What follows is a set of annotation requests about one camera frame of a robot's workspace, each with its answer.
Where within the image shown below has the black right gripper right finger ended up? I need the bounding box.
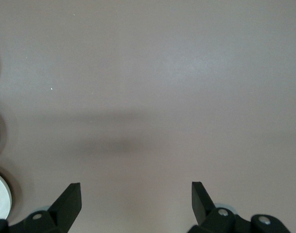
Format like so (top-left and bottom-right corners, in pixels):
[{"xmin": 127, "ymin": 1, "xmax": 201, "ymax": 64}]
[{"xmin": 188, "ymin": 181, "xmax": 292, "ymax": 233}]

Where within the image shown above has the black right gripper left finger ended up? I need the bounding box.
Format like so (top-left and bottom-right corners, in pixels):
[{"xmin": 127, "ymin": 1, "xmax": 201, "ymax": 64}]
[{"xmin": 0, "ymin": 182, "xmax": 82, "ymax": 233}]

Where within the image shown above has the beige round plate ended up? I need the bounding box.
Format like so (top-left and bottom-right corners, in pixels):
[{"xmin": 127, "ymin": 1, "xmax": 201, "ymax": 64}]
[{"xmin": 0, "ymin": 169, "xmax": 14, "ymax": 220}]

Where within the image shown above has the brown table cover sheet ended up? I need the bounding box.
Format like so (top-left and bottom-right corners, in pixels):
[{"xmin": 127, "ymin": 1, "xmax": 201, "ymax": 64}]
[{"xmin": 0, "ymin": 0, "xmax": 296, "ymax": 233}]

